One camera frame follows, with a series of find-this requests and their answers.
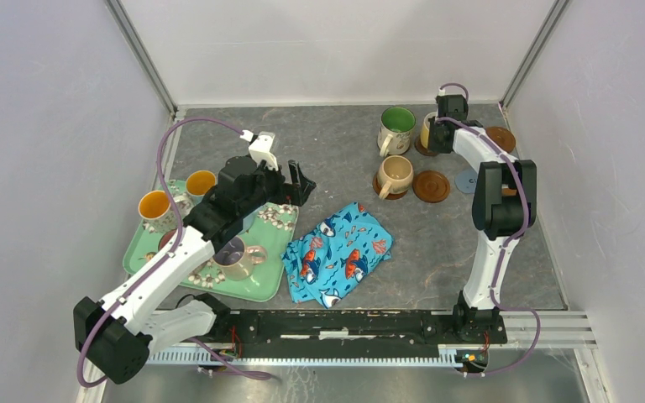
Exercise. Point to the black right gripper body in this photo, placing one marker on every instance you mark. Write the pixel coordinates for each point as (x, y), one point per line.
(436, 146)

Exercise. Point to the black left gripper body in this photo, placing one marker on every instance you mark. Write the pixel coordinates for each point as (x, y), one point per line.
(270, 188)

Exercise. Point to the yellow mug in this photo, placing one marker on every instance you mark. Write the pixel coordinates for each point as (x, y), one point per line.
(425, 130)

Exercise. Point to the dark brown round coaster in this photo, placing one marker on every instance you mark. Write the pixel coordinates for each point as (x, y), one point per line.
(421, 149)

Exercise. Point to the green inside floral mug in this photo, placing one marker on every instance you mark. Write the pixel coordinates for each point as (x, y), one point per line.
(395, 131)

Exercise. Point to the blue round coaster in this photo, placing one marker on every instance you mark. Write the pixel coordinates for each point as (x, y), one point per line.
(466, 180)

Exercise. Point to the beige mug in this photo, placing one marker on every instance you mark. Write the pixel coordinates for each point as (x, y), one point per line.
(396, 167)

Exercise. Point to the pink mug maroon inside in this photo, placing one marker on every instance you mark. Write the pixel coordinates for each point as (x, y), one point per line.
(166, 238)

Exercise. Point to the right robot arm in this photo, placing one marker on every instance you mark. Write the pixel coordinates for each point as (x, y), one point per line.
(502, 207)

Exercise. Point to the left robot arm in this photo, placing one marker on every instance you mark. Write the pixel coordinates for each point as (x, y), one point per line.
(121, 330)

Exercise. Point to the small cup orange inside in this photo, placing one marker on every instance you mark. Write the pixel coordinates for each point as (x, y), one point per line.
(199, 183)

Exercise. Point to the floral cup orange inside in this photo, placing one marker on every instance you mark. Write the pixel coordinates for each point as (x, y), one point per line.
(158, 214)

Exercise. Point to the green floral tray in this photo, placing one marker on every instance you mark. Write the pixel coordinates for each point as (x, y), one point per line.
(271, 226)

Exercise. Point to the blue shark print cloth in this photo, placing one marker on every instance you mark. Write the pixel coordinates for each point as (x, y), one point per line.
(331, 260)

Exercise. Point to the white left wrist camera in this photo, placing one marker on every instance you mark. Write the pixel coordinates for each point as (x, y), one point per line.
(261, 148)

